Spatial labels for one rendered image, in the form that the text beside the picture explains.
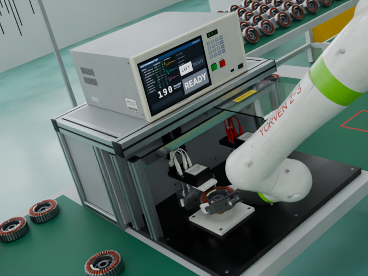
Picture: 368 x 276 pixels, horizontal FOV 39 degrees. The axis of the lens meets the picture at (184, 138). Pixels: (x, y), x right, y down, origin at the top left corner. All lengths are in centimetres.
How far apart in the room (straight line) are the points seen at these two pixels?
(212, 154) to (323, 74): 94
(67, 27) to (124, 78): 687
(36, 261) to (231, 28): 99
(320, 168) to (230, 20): 58
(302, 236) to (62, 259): 76
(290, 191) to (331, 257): 137
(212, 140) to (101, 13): 694
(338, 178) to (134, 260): 70
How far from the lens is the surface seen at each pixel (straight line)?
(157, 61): 153
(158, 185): 178
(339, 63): 102
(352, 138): 202
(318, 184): 173
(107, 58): 161
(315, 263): 261
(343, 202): 168
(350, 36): 101
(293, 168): 128
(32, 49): 819
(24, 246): 189
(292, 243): 153
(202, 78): 165
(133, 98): 157
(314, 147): 199
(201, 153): 187
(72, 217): 193
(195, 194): 172
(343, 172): 178
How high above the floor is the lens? 169
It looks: 25 degrees down
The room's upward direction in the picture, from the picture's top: 14 degrees counter-clockwise
